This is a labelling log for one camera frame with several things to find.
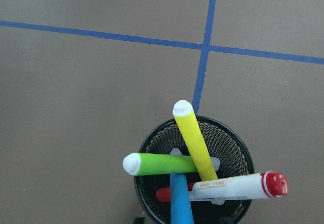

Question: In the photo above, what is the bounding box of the yellow marker pen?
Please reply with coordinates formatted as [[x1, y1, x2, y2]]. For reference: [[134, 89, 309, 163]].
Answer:
[[172, 100, 218, 181]]

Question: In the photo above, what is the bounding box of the blue marker pen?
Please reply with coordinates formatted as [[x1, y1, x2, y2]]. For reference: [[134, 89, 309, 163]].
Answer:
[[170, 173, 194, 223]]

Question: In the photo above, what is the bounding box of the green marker pen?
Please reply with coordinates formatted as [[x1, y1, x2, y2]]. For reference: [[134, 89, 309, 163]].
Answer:
[[122, 153, 197, 176]]

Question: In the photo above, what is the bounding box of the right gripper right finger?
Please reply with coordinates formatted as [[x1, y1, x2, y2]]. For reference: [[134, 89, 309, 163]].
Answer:
[[219, 217, 234, 224]]

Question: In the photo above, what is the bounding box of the white red-capped marker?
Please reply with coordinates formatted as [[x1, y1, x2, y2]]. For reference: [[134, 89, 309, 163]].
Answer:
[[187, 171, 289, 205]]

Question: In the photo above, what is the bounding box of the black mesh pen cup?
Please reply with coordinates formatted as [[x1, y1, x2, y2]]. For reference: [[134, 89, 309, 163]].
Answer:
[[134, 115, 255, 224]]

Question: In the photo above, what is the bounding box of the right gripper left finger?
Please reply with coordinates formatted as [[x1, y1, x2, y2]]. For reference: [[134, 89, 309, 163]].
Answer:
[[133, 217, 144, 224]]

